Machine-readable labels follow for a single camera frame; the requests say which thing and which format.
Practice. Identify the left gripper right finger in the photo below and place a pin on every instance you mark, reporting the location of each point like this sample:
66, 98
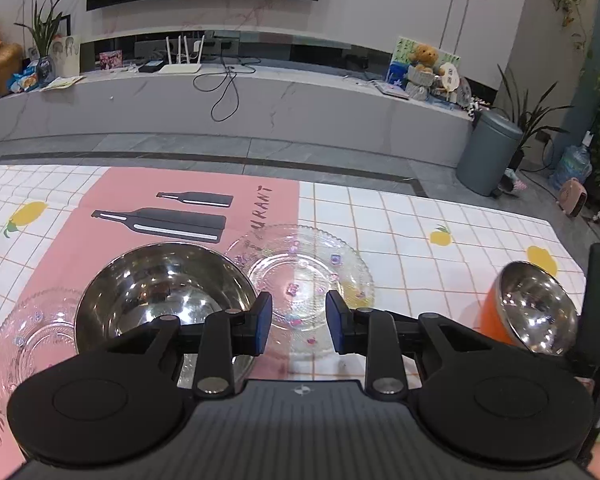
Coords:
374, 334

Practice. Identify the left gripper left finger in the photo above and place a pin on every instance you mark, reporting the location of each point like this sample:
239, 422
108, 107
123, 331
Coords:
227, 334

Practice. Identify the orange steel bowl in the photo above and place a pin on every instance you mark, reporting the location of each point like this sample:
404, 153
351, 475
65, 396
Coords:
527, 308

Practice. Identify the clear glass plate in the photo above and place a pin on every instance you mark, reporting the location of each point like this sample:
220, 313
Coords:
298, 266
38, 334

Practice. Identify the blue steel bowl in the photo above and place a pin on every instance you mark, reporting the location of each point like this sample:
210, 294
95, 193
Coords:
129, 316

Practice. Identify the pink heater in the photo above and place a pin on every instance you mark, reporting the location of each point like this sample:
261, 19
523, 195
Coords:
572, 197

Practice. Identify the water bottle jug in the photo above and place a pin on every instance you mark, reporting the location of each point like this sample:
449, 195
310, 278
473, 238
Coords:
574, 164

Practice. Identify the grey trash bin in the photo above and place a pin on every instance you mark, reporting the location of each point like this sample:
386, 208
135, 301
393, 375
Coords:
490, 147

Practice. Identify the checkered lemon tablecloth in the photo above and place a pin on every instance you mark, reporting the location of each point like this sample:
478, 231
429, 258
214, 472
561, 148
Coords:
60, 225

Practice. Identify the potted plant by bin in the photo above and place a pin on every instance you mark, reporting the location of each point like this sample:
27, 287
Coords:
530, 118

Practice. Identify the white wifi router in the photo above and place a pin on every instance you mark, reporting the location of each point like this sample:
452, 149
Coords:
184, 62

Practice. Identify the teddy bear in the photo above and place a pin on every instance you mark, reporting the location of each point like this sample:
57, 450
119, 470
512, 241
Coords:
424, 58

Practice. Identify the brown vase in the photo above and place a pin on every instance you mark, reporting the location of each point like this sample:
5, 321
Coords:
11, 56

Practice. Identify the potted plant left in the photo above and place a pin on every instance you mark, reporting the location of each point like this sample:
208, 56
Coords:
43, 29

